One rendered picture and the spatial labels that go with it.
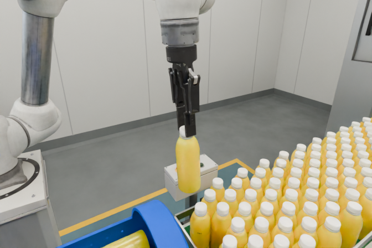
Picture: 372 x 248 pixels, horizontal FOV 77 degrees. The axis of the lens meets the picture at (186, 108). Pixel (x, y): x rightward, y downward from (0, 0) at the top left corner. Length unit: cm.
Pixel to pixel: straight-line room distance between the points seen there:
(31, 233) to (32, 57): 71
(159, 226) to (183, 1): 49
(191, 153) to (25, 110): 76
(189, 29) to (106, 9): 282
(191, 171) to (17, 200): 68
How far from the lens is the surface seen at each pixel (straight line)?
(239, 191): 94
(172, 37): 54
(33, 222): 122
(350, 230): 101
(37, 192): 110
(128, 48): 342
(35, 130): 119
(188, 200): 107
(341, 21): 482
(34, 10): 99
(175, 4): 53
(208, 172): 98
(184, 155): 65
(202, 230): 84
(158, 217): 60
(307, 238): 81
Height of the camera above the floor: 167
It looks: 22 degrees down
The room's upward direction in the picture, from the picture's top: straight up
